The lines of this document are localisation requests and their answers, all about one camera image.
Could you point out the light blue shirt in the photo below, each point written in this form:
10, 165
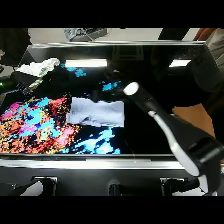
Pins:
96, 111

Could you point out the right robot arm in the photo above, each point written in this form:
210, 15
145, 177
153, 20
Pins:
180, 133

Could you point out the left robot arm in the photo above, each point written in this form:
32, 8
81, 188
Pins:
31, 87

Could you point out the brown garment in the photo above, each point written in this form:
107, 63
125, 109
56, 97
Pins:
196, 118

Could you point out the white garment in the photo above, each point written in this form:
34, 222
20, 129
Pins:
40, 66

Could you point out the grey garment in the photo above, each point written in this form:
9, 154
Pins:
211, 66

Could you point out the black garment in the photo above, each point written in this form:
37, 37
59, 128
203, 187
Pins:
13, 45

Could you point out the silver frame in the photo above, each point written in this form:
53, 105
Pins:
100, 164

